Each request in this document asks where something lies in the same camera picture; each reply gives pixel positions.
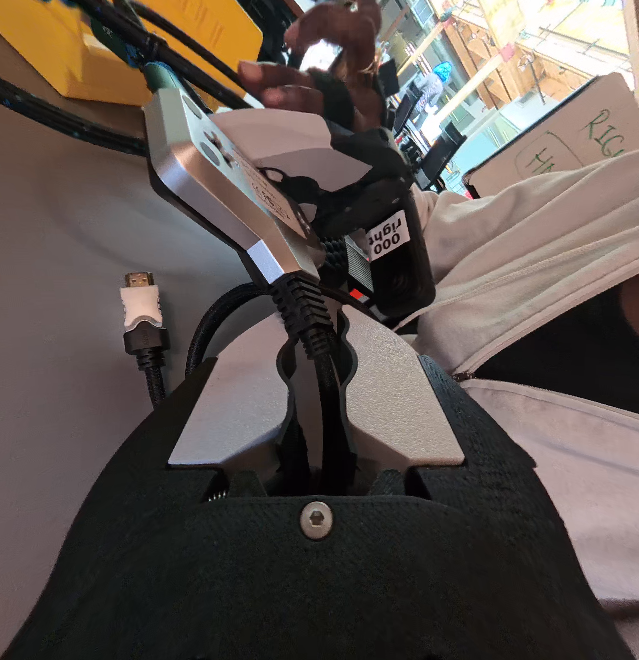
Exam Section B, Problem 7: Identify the black office chair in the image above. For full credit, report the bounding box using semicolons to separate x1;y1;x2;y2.
392;85;467;191

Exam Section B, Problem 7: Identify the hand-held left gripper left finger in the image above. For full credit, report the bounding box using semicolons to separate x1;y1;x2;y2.
168;316;298;470

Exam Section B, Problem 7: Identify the person's right forearm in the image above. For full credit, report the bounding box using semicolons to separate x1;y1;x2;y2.
417;148;639;283

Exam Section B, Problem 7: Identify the white sign green writing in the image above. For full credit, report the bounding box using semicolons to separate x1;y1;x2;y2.
461;72;639;199

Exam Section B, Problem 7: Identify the grey desk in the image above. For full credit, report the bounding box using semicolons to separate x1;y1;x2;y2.
0;23;299;660

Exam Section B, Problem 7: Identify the yellow plastic bin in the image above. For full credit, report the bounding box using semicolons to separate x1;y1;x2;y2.
0;0;263;106

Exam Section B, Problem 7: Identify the person's right hand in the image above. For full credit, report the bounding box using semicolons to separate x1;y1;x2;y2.
238;0;388;130

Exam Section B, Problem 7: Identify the person's white hoodie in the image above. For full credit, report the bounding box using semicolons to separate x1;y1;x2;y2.
394;206;639;617

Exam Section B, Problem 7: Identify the silver video switch hub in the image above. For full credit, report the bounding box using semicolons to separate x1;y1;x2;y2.
142;88;326;285

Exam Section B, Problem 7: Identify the black undershirt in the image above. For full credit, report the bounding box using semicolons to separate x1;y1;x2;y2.
474;283;639;416

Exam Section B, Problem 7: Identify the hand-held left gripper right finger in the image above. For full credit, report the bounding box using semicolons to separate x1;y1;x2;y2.
339;308;465;472

